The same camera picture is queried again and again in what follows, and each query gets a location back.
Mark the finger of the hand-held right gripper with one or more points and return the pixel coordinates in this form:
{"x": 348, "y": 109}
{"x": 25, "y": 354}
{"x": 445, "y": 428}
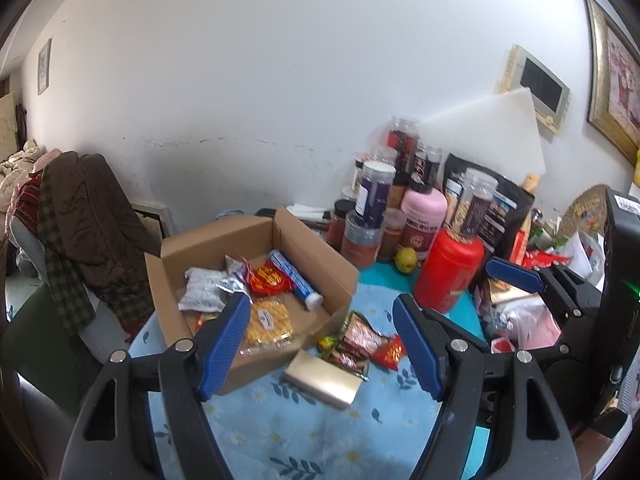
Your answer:
{"x": 515, "y": 275}
{"x": 562, "y": 335}

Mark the green plaid shirt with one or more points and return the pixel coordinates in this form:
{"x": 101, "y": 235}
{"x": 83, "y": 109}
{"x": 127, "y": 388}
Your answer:
{"x": 65, "y": 280}

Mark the pink bottle red label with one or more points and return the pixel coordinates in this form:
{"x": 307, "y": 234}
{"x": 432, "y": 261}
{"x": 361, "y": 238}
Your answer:
{"x": 425, "y": 220}

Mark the jar brown contents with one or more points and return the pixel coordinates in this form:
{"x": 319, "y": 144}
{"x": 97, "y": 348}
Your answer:
{"x": 392, "y": 235}

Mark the clear bag yellow snacks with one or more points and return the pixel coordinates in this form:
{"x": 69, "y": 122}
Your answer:
{"x": 267, "y": 322}

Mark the beige bedding pile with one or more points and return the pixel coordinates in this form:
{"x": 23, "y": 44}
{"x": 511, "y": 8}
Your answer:
{"x": 20, "y": 165}

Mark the red and silver snack packet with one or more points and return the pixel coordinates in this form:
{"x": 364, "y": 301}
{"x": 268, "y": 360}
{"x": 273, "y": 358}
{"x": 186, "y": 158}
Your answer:
{"x": 235, "y": 275}

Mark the red white wrapper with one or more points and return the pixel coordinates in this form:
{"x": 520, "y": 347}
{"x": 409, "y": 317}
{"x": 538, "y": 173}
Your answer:
{"x": 545, "y": 259}

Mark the beige cardboard board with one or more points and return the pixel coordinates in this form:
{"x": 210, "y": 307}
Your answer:
{"x": 7, "y": 120}

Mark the brown label bottle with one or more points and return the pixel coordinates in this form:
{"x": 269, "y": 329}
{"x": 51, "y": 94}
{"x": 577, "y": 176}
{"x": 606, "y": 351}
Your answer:
{"x": 401, "y": 190}

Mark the yellow object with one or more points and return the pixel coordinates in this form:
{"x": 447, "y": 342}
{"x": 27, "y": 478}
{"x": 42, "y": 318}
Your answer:
{"x": 636, "y": 167}

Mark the dark hanging garment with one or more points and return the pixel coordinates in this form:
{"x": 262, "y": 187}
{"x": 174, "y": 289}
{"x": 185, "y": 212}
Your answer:
{"x": 21, "y": 125}

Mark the clear jar of beans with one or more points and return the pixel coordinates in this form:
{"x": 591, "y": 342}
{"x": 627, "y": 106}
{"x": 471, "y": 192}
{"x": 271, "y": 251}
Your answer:
{"x": 475, "y": 205}

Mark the white round lid container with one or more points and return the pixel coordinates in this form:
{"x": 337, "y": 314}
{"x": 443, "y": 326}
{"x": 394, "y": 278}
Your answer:
{"x": 348, "y": 192}

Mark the red white snack packet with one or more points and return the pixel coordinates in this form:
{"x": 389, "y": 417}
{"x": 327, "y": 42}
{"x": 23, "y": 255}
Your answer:
{"x": 206, "y": 317}

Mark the brown cardboard box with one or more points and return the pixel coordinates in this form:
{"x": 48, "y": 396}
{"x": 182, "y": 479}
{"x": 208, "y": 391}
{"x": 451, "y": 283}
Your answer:
{"x": 215, "y": 240}

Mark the grey white snack packet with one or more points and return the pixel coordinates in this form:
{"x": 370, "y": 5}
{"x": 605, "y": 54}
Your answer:
{"x": 202, "y": 290}

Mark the tall jar red contents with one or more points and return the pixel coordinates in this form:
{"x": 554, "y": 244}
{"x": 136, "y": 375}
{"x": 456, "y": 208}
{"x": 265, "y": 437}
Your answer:
{"x": 402, "y": 145}

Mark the clear round tub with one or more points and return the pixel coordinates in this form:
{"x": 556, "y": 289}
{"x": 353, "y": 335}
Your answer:
{"x": 360, "y": 245}

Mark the red packet yellow print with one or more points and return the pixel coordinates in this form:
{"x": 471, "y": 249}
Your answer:
{"x": 272, "y": 280}

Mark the wooden roller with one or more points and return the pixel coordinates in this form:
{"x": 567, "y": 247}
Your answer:
{"x": 531, "y": 182}

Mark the dark green seat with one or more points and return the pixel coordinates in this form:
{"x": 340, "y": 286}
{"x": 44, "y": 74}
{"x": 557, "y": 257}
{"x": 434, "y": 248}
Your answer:
{"x": 45, "y": 340}

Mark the small wall picture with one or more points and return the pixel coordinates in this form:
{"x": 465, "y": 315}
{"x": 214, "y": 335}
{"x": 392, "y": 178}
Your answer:
{"x": 44, "y": 65}

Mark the blue tablet tube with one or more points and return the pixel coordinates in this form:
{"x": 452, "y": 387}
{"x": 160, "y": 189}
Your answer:
{"x": 295, "y": 280}

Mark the woven straw mat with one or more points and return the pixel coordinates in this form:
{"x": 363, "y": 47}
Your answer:
{"x": 582, "y": 210}

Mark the teal table mat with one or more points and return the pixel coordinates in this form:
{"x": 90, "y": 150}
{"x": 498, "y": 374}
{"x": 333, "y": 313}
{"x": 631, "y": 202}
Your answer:
{"x": 380, "y": 275}

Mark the red spice jar black lid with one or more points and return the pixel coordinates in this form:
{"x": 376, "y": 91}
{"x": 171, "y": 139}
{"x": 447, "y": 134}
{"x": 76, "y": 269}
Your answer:
{"x": 340, "y": 225}

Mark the pink plastic bag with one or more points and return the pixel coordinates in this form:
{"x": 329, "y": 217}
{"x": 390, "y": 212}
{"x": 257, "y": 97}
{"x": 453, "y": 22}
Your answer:
{"x": 535, "y": 325}

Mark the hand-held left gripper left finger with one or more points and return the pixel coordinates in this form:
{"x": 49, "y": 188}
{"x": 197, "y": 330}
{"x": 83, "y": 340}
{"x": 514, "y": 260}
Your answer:
{"x": 225, "y": 350}

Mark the light blue floral tablecloth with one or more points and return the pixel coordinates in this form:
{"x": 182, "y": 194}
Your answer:
{"x": 310, "y": 435}

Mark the white paper stack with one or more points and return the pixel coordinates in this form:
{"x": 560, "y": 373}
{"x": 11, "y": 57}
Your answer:
{"x": 305, "y": 210}

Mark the white framed panel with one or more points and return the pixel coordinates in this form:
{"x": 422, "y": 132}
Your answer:
{"x": 155, "y": 217}

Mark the brown padded jacket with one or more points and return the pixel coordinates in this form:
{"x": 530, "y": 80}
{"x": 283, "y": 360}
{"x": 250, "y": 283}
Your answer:
{"x": 95, "y": 210}

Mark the yellow green lollipop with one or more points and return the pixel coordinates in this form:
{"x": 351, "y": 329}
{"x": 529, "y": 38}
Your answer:
{"x": 328, "y": 343}

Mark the clear jar dark label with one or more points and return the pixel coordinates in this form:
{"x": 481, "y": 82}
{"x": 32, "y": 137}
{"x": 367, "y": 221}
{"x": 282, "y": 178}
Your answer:
{"x": 427, "y": 165}

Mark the black snack bag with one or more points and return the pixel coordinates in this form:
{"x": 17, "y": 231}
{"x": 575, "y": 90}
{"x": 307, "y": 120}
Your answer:
{"x": 510, "y": 200}

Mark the clear jar purple label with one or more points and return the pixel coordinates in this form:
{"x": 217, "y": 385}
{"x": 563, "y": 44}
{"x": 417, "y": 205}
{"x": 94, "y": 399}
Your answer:
{"x": 375, "y": 195}

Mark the grey chair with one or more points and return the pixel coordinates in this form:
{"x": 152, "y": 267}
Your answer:
{"x": 105, "y": 325}

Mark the clear plastic jar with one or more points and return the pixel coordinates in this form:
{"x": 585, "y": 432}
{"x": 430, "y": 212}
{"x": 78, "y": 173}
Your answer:
{"x": 384, "y": 155}

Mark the small orange red packet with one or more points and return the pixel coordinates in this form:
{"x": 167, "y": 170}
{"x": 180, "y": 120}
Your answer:
{"x": 389, "y": 352}

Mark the yellow lemon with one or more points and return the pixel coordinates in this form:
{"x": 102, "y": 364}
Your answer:
{"x": 406, "y": 260}

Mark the red striped cloth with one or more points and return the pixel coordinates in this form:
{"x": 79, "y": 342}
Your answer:
{"x": 27, "y": 205}

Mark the red canister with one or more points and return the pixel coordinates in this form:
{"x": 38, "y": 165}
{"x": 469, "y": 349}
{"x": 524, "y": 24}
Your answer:
{"x": 447, "y": 270}

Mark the gold framed painting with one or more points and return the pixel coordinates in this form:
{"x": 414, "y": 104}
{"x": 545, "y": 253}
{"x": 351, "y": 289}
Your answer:
{"x": 617, "y": 80}

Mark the gold rectangular box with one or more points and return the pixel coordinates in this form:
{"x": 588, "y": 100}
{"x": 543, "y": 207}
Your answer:
{"x": 322, "y": 380}

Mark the white foam board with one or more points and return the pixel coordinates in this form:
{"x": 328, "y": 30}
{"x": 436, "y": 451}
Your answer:
{"x": 490, "y": 130}

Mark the nut jar black lid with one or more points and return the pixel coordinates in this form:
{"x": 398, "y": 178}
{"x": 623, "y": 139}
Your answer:
{"x": 359, "y": 172}

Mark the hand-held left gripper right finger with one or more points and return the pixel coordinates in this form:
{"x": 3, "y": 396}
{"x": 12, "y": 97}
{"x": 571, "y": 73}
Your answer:
{"x": 415, "y": 350}

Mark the white paper sheet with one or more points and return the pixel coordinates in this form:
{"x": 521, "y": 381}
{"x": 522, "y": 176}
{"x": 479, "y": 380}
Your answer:
{"x": 582, "y": 255}

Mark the dark peanut snack packet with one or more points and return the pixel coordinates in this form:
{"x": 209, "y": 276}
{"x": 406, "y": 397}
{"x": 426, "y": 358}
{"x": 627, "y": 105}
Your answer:
{"x": 357, "y": 342}

